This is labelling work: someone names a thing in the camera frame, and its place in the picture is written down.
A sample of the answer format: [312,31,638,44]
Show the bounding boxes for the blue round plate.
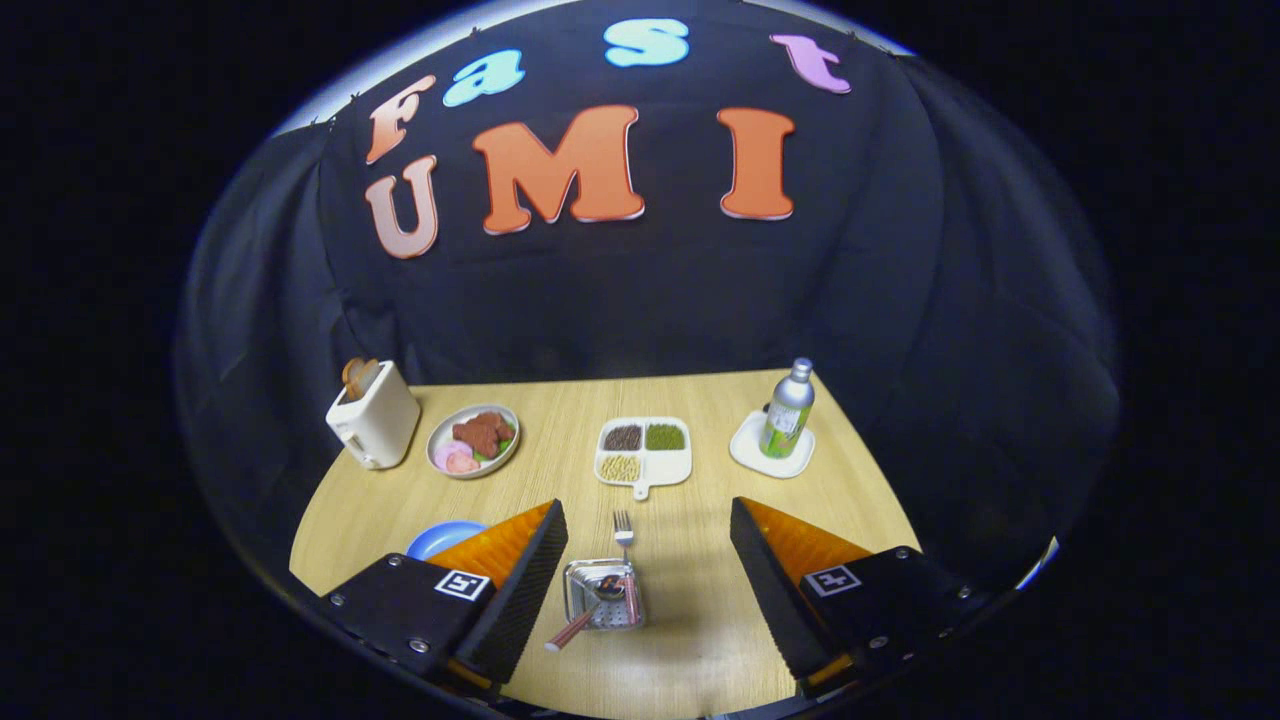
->
[406,521,489,561]

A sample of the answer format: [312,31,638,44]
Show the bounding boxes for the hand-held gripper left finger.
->
[318,499,569,691]

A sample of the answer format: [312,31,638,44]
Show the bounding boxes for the checkered handle fork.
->
[613,510,641,626]

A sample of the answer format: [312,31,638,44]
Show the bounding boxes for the cream toaster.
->
[326,361,422,471]

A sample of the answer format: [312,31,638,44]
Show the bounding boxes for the white square coaster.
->
[729,408,816,479]

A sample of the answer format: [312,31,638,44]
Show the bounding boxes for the brown meat pieces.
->
[452,412,513,459]

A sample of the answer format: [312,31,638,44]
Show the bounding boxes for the checkered handle spoon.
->
[545,575,629,653]

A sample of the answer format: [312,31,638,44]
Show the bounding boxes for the clear square drain tray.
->
[563,558,646,631]

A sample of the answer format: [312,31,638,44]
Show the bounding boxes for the oval grey food plate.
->
[426,404,522,481]

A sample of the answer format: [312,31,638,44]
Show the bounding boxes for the silver green label bottle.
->
[759,358,816,460]

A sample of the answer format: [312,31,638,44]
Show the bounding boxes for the white divided dish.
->
[594,416,693,501]

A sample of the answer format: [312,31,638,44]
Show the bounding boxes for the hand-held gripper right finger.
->
[729,496,991,696]

